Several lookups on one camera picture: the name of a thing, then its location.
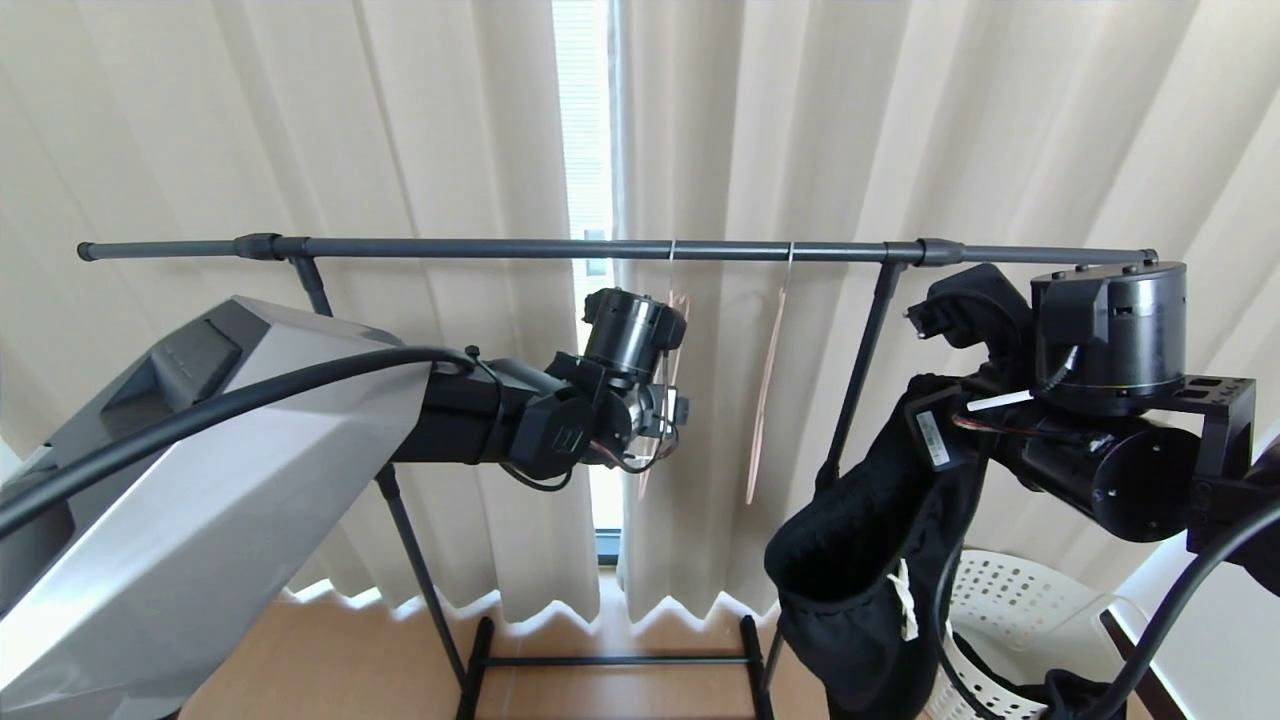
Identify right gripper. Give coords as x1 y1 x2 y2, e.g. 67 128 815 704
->
905 380 1021 476

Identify black shorts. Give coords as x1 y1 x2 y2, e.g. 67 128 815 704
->
764 373 993 720

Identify pink clothes hanger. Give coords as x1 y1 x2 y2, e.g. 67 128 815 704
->
744 243 797 507
638 240 693 501

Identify white laundry basket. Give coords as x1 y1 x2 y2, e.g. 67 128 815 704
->
925 548 1153 720

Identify black clothes rack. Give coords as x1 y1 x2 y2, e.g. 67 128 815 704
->
77 233 1159 720

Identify black garment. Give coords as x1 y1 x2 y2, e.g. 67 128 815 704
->
1040 668 1133 720

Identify beige curtain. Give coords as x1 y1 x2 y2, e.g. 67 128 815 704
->
0 0 603 623
608 0 1280 626

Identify window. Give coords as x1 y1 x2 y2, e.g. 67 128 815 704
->
550 0 626 569

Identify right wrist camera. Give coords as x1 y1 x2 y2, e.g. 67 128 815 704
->
905 263 1033 376

